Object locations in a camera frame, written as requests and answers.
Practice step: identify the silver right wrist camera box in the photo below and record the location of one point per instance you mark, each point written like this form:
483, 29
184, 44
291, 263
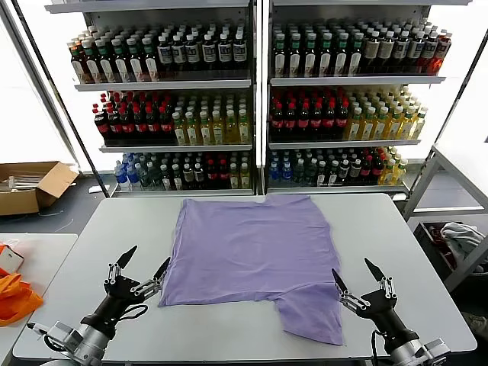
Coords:
438, 350

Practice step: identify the white orange small box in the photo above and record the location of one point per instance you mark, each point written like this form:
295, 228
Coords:
9, 261

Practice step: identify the blue water bottle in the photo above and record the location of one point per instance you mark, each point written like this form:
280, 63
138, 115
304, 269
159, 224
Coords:
132, 177
122, 177
274, 173
286, 173

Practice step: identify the open cardboard box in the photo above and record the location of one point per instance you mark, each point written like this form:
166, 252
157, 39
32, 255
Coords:
19, 202

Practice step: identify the red garment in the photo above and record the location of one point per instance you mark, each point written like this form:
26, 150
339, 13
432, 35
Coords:
438, 244

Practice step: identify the black storage crate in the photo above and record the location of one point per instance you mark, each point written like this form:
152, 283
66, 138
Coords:
421, 232

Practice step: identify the grey metal frame table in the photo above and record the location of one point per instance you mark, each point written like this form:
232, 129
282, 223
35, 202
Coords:
442, 210

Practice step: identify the red orange drink bottle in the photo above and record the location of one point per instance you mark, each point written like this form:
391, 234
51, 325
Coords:
443, 53

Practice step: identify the cola bottle red cap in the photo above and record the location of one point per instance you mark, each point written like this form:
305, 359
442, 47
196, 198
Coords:
342, 121
114, 127
366, 169
165, 127
102, 127
277, 122
140, 127
290, 122
304, 122
127, 127
316, 122
377, 169
329, 122
211, 175
223, 175
153, 127

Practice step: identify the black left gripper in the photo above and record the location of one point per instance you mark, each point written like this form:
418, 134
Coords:
118, 291

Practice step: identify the dark diagonal frame pole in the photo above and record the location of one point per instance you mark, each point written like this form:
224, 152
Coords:
100, 179

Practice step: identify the white packing tubes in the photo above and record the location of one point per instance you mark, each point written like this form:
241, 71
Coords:
19, 183

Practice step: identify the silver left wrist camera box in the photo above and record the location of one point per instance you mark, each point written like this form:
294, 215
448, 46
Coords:
66, 337

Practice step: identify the white paper scrap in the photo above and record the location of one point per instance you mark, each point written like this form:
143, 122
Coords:
94, 189

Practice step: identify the dark bottle white cap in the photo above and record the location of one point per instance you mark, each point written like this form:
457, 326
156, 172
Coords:
188, 175
165, 177
177, 177
200, 175
344, 171
322, 173
332, 173
355, 171

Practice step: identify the thin diagonal frame pole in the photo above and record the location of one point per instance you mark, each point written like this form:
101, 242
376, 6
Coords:
463, 85

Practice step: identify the grey white garment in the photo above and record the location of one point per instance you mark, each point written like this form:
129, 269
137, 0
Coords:
461, 234

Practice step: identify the orange cloth bag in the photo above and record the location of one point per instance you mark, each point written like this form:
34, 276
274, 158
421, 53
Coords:
15, 301

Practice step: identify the dark bottle blue label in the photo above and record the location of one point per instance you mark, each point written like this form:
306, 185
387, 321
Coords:
416, 50
224, 52
401, 50
164, 55
239, 52
209, 53
178, 54
430, 51
191, 53

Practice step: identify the silver diagonal frame pole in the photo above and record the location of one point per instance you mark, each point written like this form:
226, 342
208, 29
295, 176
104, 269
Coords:
51, 114

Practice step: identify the dark green bottle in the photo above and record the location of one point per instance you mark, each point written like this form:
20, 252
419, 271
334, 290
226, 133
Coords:
299, 173
145, 177
310, 173
155, 177

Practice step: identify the yellow juice bottle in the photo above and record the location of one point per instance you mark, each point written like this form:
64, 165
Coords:
395, 127
389, 173
205, 131
419, 126
244, 177
368, 127
244, 130
234, 177
354, 127
400, 171
381, 127
231, 131
217, 131
192, 131
179, 131
407, 127

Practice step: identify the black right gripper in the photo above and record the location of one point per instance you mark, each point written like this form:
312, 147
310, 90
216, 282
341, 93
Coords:
383, 314

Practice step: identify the red tea bottle white label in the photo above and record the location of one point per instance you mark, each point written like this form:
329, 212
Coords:
79, 68

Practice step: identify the grey metal shelf rack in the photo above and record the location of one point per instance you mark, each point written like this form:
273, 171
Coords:
354, 81
164, 84

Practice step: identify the purple t-shirt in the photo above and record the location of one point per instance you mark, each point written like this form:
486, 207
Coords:
248, 248

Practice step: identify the dark bottle beige label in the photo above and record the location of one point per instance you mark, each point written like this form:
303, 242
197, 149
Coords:
371, 51
386, 50

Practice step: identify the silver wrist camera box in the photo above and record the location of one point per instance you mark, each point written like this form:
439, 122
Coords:
438, 350
66, 337

